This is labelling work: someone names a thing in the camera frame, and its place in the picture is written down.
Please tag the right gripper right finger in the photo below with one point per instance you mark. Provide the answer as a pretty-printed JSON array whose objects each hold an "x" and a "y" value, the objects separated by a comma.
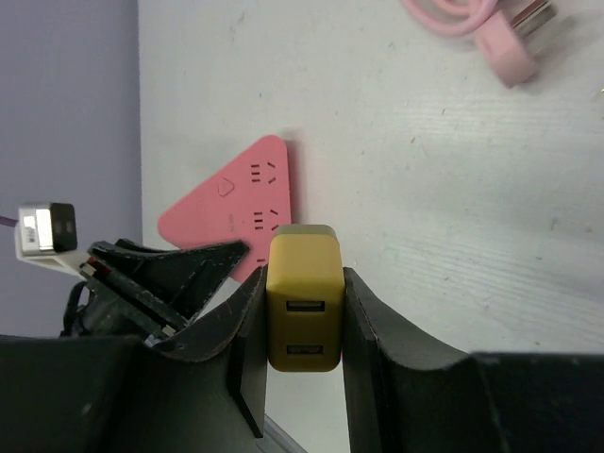
[{"x": 407, "y": 391}]

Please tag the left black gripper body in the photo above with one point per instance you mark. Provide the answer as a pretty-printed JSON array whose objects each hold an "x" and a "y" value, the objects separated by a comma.
[{"x": 105, "y": 303}]

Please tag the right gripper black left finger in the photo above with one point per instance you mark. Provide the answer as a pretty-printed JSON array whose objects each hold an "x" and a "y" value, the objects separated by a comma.
[{"x": 202, "y": 391}]

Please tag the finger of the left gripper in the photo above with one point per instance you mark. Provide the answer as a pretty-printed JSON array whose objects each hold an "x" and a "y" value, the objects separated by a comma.
[{"x": 169, "y": 286}]

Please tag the pink triangular power strip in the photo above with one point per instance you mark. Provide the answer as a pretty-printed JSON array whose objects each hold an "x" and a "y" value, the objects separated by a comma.
[{"x": 247, "y": 200}]

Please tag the yellow USB charger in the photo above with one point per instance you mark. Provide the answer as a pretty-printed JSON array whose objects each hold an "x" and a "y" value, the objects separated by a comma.
[{"x": 305, "y": 299}]

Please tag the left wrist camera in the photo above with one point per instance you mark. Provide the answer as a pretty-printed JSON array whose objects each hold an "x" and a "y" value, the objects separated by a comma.
[{"x": 45, "y": 235}]

